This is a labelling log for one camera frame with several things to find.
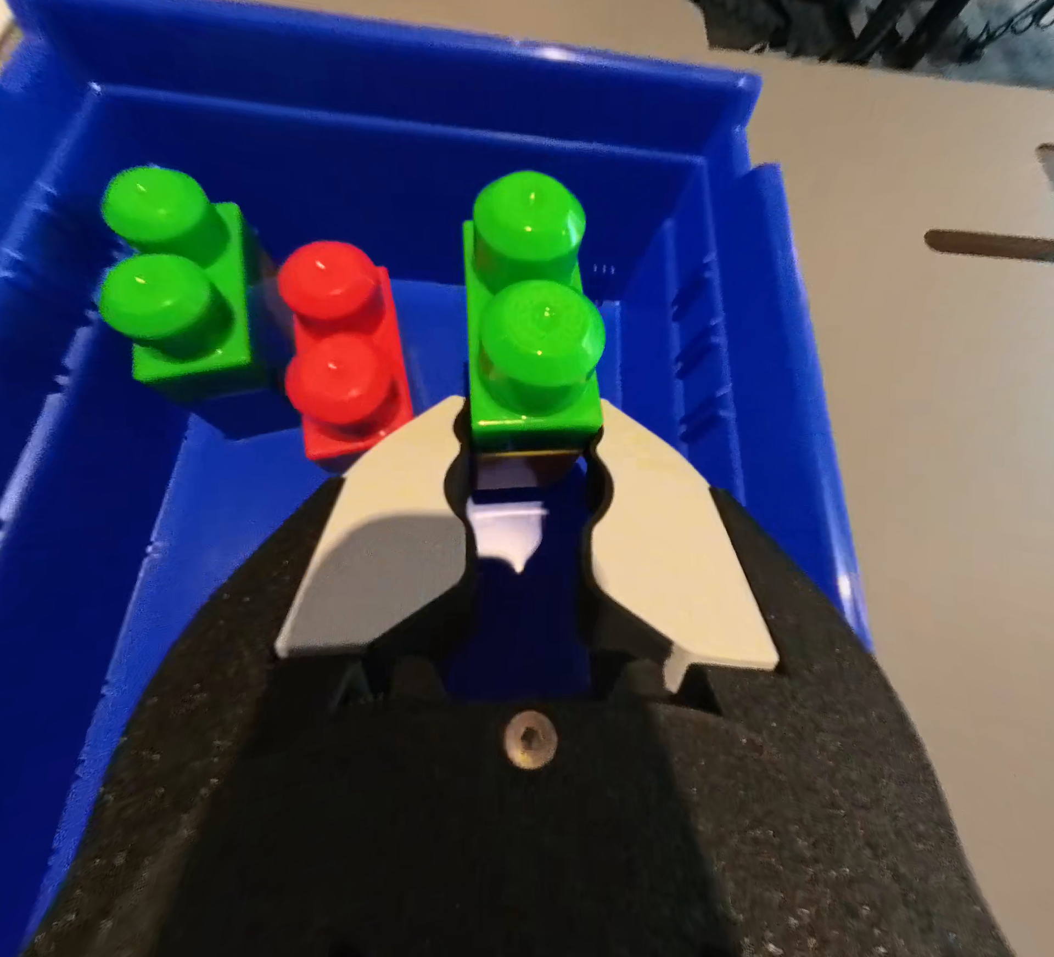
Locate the yellow single-stud block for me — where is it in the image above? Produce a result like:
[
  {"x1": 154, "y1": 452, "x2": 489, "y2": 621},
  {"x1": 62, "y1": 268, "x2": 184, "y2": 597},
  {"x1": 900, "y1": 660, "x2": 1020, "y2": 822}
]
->
[{"x1": 471, "y1": 448, "x2": 589, "y2": 491}]

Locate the red two-stud block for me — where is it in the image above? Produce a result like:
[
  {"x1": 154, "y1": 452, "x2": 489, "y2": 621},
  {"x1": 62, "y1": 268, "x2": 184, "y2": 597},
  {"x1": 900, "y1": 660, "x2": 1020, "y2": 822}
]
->
[{"x1": 277, "y1": 241, "x2": 415, "y2": 466}]

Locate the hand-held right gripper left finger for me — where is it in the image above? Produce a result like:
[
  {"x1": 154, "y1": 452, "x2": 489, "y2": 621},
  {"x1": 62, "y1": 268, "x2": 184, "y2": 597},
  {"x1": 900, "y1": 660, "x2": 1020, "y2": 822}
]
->
[{"x1": 273, "y1": 394, "x2": 480, "y2": 658}]

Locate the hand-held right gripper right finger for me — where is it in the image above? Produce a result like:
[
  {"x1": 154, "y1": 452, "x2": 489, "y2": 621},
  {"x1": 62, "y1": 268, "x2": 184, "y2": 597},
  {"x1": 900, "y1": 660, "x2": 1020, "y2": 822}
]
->
[{"x1": 580, "y1": 396, "x2": 780, "y2": 708}]

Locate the green two-stud block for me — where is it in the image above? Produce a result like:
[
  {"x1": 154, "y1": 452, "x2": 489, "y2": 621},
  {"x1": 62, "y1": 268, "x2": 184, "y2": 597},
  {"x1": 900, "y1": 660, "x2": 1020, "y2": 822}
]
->
[
  {"x1": 463, "y1": 171, "x2": 608, "y2": 454},
  {"x1": 97, "y1": 167, "x2": 254, "y2": 404}
]

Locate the blue plastic bin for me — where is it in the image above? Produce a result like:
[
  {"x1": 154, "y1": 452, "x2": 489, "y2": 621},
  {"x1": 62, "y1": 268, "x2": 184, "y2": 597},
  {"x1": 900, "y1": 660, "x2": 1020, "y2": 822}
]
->
[{"x1": 0, "y1": 0, "x2": 876, "y2": 957}]

